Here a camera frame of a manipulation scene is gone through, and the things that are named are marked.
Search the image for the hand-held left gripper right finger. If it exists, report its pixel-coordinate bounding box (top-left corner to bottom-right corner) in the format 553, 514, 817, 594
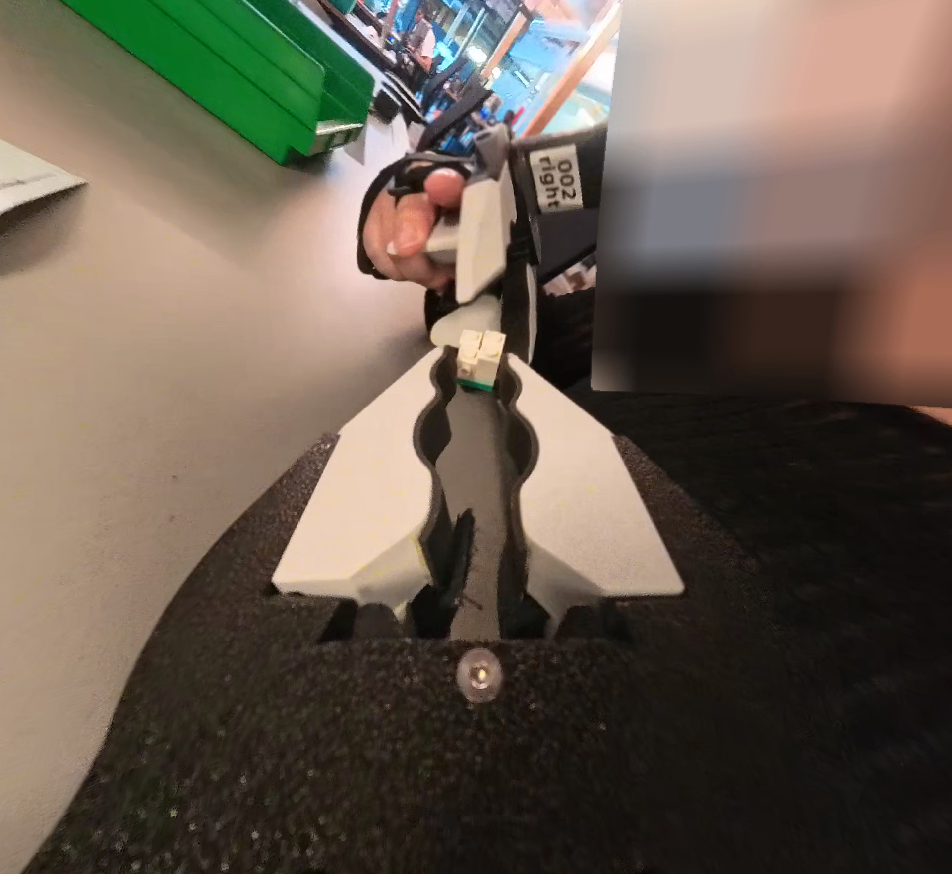
504, 357, 687, 622

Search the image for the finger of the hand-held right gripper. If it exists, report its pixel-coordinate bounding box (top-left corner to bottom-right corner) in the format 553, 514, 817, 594
452, 162, 519, 307
502, 260, 539, 367

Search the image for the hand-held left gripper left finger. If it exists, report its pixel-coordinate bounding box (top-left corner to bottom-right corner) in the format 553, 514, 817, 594
270, 346, 458, 613

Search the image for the green and white lego assembly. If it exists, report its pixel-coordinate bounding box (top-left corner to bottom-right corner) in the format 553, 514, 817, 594
455, 327, 509, 394

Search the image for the lego instruction booklet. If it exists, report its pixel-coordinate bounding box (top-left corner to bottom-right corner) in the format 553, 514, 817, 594
0, 138, 88, 218

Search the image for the person's right hand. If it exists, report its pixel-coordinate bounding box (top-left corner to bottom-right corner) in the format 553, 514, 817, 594
358, 164, 477, 291

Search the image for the person's black sweater torso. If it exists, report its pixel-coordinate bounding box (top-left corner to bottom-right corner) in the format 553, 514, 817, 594
588, 389, 952, 874

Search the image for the green plastic bin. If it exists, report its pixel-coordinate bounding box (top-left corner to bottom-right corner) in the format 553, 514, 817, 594
0, 0, 377, 166

